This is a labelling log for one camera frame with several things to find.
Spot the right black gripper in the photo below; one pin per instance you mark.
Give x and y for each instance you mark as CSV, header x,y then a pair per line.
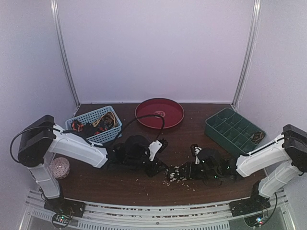
x,y
190,161

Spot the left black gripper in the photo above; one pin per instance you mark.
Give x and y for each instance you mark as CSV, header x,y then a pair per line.
x,y
153,171

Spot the black white floral tie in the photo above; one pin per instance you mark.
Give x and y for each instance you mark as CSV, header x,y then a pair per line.
x,y
176,173

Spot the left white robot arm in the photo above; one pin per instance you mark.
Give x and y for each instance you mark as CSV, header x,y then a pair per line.
x,y
44,136

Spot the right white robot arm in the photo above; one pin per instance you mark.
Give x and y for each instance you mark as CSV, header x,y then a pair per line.
x,y
289,149

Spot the pile of ties in basket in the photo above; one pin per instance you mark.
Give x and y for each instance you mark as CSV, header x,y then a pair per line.
x,y
102,124

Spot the light blue plastic basket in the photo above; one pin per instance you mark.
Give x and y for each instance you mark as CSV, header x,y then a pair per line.
x,y
92,116

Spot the dark green divided organizer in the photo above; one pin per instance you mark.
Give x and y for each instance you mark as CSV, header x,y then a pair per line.
x,y
232,132

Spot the rubber bands in organizer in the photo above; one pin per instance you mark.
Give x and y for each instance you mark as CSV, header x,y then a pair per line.
x,y
257,137

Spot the round red tray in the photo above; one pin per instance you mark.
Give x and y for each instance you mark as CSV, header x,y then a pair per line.
x,y
152,112

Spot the small patterned pink bowl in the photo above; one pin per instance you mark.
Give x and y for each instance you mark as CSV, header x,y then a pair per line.
x,y
60,167

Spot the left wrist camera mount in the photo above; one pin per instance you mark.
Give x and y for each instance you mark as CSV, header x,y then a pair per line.
x,y
155,147

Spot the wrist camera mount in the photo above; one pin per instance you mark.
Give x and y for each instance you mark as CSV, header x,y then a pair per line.
x,y
195,150
155,147

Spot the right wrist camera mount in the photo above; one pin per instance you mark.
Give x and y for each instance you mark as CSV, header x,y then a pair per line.
x,y
195,150

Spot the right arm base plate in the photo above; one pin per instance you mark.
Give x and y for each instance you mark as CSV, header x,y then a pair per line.
x,y
254,210

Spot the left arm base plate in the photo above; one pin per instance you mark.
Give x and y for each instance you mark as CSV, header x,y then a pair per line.
x,y
64,210

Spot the left aluminium corner post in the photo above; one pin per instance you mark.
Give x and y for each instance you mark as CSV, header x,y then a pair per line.
x,y
63,54

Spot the aluminium corner post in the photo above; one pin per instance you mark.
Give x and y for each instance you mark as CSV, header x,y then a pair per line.
x,y
63,54
252,37

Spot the right aluminium corner post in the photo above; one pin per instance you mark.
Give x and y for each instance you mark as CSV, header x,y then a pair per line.
x,y
252,37

